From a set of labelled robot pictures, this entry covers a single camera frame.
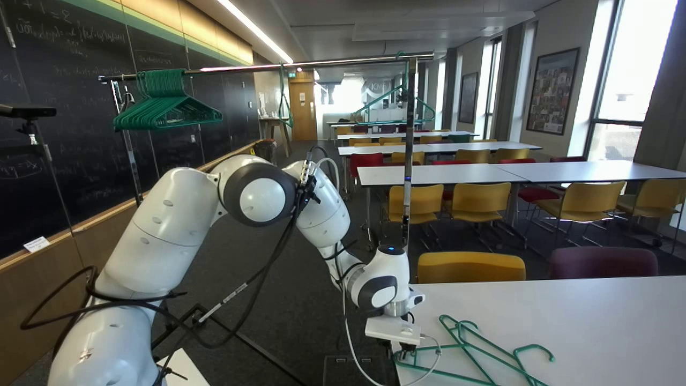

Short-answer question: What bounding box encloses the white board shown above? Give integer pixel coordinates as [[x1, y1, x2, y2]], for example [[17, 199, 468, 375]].
[[156, 347, 210, 386]]

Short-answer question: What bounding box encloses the light grey gripper cable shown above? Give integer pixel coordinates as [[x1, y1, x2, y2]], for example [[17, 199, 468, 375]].
[[339, 282, 384, 386]]

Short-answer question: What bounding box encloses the long white table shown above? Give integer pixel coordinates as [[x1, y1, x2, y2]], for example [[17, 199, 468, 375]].
[[499, 159, 686, 239], [336, 139, 542, 159], [354, 163, 518, 249], [332, 130, 480, 145]]

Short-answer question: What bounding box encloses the black stereo camera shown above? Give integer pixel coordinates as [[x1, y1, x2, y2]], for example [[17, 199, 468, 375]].
[[0, 104, 60, 123]]

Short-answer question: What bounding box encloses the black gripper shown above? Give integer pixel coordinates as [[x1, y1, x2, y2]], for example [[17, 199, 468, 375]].
[[388, 338, 424, 361]]

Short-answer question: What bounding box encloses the red chair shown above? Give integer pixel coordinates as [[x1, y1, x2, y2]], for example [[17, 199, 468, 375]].
[[346, 152, 385, 183], [514, 188, 564, 208]]

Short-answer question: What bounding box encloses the metal clothes rack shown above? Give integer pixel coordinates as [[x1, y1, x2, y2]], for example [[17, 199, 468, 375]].
[[96, 50, 439, 253]]

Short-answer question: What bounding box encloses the large framed wall picture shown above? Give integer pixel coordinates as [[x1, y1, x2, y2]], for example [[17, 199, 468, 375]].
[[525, 46, 584, 137]]

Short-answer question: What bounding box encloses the purple chair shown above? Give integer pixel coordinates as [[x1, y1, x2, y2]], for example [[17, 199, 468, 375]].
[[547, 245, 662, 282]]

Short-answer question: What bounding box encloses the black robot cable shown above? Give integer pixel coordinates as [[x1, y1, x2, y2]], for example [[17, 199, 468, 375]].
[[19, 175, 323, 386]]

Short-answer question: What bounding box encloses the wooden door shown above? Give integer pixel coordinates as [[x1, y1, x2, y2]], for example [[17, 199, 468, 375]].
[[287, 71, 321, 145]]

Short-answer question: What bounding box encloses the green hanger stack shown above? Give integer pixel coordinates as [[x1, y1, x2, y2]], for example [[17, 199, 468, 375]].
[[112, 66, 225, 133]]

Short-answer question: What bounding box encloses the yellow plastic chair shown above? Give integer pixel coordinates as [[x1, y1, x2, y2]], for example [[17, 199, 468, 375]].
[[490, 146, 535, 163], [385, 183, 448, 228], [455, 149, 493, 165], [448, 183, 514, 225], [388, 150, 427, 168], [413, 249, 530, 286], [619, 179, 686, 225], [535, 180, 627, 225]]

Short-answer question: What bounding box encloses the ceiling light strip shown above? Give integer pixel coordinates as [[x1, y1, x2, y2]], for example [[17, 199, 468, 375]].
[[214, 0, 296, 66]]

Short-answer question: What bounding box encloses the black floor frame bar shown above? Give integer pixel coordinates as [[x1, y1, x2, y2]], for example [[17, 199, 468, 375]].
[[151, 307, 310, 386]]

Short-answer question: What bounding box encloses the black chalkboard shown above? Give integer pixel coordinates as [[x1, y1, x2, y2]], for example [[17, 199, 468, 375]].
[[0, 0, 263, 263]]

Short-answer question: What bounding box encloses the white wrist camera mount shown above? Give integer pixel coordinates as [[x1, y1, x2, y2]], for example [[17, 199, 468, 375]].
[[362, 314, 424, 351]]

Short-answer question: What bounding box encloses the wooden wall panel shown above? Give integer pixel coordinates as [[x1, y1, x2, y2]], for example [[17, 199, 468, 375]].
[[0, 137, 277, 386]]

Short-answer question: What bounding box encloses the black camera stand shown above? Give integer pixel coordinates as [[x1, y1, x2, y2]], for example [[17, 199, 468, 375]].
[[16, 116, 78, 242]]

